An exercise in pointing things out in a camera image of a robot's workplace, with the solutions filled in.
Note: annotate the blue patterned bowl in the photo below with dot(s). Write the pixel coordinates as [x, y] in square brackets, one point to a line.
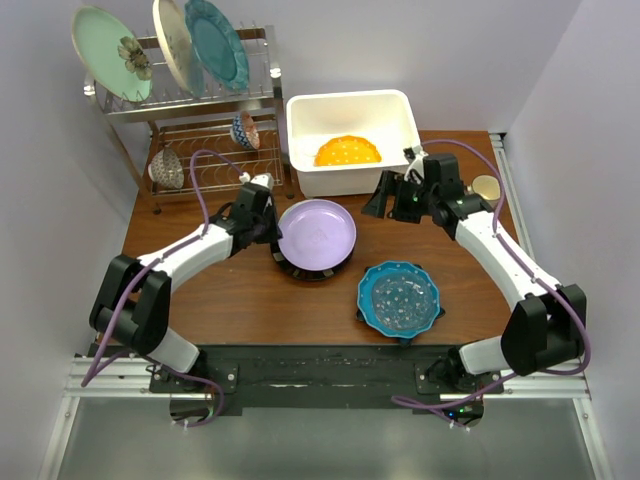
[244, 132]

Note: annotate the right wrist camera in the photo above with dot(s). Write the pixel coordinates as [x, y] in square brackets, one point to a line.
[415, 170]

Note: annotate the lilac plate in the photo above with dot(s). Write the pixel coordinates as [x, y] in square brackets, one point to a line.
[318, 236]

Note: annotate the mint floral plate on rack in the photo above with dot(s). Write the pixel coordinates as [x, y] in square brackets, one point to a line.
[104, 43]

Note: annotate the cream mug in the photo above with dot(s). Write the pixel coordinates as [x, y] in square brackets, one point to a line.
[487, 187]

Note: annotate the grey patterned bowl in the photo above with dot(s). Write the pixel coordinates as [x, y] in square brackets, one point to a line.
[166, 170]

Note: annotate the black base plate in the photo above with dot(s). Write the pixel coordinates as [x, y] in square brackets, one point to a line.
[335, 376]

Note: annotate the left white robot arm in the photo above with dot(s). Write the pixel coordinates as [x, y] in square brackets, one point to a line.
[133, 302]

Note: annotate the mint floral plate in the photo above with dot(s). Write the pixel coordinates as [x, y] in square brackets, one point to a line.
[289, 211]
[104, 43]

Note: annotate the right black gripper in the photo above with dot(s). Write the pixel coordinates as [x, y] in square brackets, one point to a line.
[391, 184]

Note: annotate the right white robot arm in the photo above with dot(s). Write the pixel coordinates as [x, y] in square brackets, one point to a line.
[547, 325]

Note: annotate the teal plate on rack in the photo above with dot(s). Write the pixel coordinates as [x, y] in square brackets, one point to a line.
[217, 45]

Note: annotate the cream plate on rack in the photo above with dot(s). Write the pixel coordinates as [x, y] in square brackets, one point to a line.
[175, 43]

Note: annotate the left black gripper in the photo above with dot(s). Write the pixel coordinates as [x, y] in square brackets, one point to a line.
[274, 232]

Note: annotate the orange dotted plate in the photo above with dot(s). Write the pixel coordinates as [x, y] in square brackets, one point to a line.
[347, 150]

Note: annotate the metal dish rack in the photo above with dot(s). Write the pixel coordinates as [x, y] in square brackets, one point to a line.
[171, 118]

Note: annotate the black striped plate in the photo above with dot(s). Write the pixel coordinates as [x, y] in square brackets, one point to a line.
[303, 274]

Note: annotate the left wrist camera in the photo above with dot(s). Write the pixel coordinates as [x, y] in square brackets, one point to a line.
[264, 180]

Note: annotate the white plastic bin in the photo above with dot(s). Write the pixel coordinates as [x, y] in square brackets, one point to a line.
[384, 117]

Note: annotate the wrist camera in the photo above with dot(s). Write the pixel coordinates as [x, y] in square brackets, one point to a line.
[264, 180]
[415, 170]

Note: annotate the blue scalloped plate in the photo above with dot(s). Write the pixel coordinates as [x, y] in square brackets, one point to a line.
[399, 300]

